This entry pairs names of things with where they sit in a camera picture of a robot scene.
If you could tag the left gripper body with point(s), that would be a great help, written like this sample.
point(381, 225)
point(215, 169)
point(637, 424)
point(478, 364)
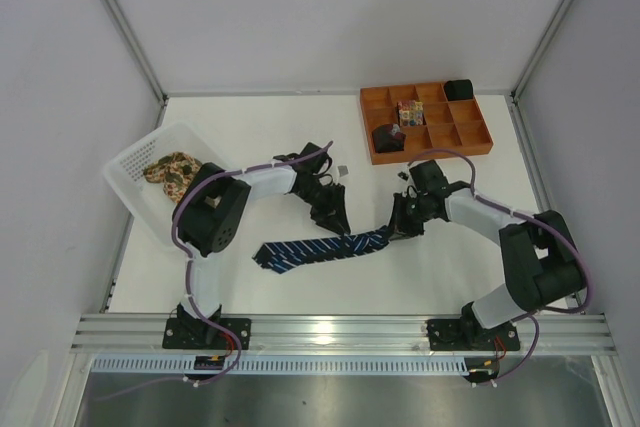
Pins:
point(327, 202)

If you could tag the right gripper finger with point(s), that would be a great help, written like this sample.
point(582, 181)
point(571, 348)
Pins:
point(396, 228)
point(414, 229)

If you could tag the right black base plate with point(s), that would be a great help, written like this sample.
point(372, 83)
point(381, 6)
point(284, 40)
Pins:
point(462, 335)

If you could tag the floral patterned tie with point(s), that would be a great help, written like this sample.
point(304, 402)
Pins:
point(175, 172)

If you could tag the wooden compartment tray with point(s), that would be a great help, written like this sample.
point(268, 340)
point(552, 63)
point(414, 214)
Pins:
point(449, 125)

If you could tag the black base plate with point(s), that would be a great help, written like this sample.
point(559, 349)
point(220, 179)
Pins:
point(193, 334)
point(462, 335)

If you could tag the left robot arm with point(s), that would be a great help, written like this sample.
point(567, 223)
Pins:
point(206, 219)

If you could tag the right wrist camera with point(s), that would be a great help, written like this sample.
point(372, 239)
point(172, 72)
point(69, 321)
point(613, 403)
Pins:
point(425, 178)

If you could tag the white slotted cable duct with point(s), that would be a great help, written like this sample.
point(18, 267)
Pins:
point(282, 365)

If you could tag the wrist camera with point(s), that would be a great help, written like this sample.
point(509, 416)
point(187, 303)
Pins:
point(319, 170)
point(425, 178)

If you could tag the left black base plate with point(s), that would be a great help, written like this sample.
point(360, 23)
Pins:
point(193, 334)

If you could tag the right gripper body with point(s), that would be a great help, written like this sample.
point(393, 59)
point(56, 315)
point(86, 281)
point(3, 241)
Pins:
point(407, 212)

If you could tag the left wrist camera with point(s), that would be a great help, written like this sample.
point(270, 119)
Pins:
point(319, 170)

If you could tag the white plastic basket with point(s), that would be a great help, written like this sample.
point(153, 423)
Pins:
point(150, 207)

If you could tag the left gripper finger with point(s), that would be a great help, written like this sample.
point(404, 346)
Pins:
point(320, 213)
point(336, 221)

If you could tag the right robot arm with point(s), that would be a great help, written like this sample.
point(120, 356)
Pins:
point(540, 261)

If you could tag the aluminium mounting rail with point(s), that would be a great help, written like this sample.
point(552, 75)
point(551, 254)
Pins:
point(356, 335)

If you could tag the navy striped tie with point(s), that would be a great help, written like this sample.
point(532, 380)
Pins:
point(284, 256)

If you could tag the colourful rolled tie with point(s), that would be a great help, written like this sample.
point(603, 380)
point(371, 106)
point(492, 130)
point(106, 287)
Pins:
point(410, 113)

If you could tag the black rolled tie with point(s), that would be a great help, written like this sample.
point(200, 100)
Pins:
point(458, 90)

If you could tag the dark maroon rolled tie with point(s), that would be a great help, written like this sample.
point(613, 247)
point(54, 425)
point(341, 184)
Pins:
point(388, 138)

